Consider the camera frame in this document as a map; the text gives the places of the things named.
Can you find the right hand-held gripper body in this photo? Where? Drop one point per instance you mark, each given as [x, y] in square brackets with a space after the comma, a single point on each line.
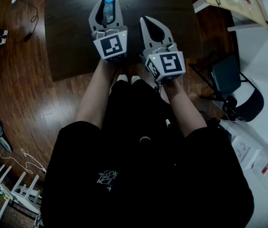
[172, 63]

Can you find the light wooden desk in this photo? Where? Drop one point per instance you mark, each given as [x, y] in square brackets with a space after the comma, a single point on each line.
[243, 11]

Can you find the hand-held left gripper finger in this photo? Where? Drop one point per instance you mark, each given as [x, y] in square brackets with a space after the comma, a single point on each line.
[119, 18]
[92, 20]

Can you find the dark table with white legs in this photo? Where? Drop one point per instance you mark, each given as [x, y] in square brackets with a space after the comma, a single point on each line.
[72, 32]

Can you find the clear plastic bottle blue cap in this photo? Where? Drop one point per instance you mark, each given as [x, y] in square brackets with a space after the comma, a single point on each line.
[109, 0]

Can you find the black shorts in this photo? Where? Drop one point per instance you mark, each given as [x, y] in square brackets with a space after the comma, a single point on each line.
[136, 106]

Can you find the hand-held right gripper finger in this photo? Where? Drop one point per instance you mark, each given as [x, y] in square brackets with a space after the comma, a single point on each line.
[144, 38]
[169, 35]

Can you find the white slatted rack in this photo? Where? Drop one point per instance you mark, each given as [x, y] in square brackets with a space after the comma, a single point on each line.
[15, 196]

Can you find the black folding chair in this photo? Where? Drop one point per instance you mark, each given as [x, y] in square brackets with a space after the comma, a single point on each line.
[226, 77]

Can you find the person's white shoe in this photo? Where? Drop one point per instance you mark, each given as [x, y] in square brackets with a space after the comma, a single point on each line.
[135, 79]
[122, 78]

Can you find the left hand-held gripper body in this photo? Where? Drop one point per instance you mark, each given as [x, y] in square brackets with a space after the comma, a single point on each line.
[111, 45]

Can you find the clear plastic storage box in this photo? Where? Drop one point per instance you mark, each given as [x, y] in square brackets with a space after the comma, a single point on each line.
[260, 160]

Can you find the person's left white shoe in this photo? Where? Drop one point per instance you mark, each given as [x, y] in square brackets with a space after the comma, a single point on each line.
[122, 78]

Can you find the person's right forearm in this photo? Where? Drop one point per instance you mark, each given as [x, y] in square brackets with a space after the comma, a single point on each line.
[186, 110]

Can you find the person's right white shoe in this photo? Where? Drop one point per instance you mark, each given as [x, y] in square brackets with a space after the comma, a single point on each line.
[135, 79]

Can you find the gray slip-on shoe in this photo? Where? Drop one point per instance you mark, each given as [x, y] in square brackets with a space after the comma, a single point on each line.
[4, 144]

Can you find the black printed t-shirt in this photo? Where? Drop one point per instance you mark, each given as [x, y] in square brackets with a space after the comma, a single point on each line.
[148, 186]

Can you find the person's left forearm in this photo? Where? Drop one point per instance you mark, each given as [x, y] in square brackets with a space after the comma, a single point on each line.
[93, 96]

